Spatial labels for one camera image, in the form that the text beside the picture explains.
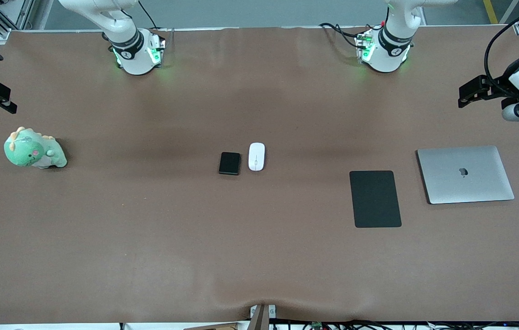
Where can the white computer mouse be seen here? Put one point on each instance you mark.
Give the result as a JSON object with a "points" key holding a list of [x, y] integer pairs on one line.
{"points": [[256, 156]]}

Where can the black phone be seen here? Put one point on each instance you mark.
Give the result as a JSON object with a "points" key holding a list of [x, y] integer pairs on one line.
{"points": [[229, 163]]}

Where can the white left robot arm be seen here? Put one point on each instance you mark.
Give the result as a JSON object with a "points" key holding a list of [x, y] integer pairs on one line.
{"points": [[390, 50]]}

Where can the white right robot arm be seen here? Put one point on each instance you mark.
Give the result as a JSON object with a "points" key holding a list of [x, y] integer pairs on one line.
{"points": [[126, 50]]}

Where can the black mouse pad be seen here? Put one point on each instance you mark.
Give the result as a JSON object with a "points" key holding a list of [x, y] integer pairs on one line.
{"points": [[376, 199]]}

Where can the green dinosaur plush toy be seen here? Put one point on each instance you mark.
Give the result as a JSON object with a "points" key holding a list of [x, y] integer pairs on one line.
{"points": [[28, 151]]}

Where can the silver laptop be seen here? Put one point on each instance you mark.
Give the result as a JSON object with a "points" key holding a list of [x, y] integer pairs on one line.
{"points": [[465, 176]]}

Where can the brown table cover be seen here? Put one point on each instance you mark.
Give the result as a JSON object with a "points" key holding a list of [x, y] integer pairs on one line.
{"points": [[259, 252]]}

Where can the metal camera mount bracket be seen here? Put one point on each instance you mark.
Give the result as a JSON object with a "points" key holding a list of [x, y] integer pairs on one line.
{"points": [[261, 318]]}

